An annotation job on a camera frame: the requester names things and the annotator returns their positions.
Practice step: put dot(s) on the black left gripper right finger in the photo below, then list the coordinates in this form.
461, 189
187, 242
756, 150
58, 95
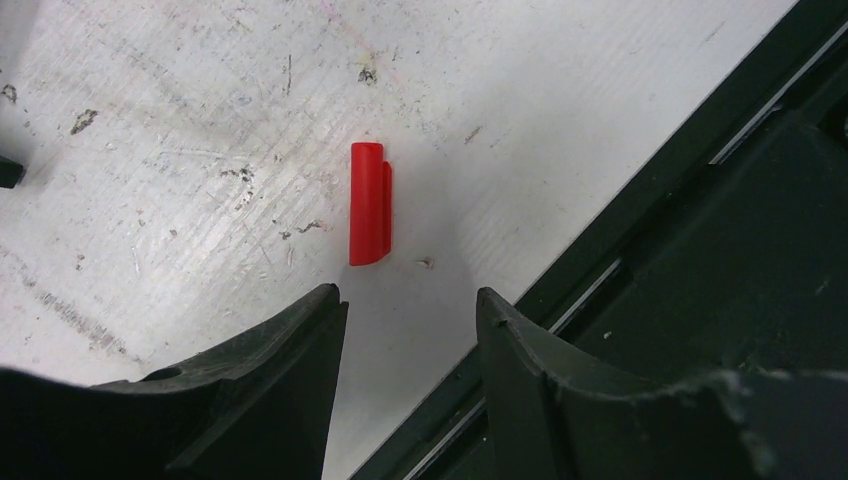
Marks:
556, 412

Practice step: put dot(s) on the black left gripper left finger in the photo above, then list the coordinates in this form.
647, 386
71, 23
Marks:
256, 406

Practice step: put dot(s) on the red marker cap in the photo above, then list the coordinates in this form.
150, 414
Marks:
371, 204

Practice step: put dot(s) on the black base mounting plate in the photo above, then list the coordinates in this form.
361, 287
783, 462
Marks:
726, 251

